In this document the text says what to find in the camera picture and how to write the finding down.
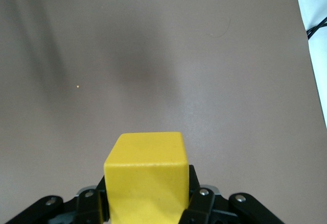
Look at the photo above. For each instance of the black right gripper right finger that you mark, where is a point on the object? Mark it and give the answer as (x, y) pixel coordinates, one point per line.
(204, 206)

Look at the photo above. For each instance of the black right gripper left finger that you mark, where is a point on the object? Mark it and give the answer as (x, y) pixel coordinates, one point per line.
(87, 208)

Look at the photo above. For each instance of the yellow wooden block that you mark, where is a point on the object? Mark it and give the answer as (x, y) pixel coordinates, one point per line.
(145, 183)

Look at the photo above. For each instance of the brown table cover sheet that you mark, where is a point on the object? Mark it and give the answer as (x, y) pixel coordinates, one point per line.
(153, 55)

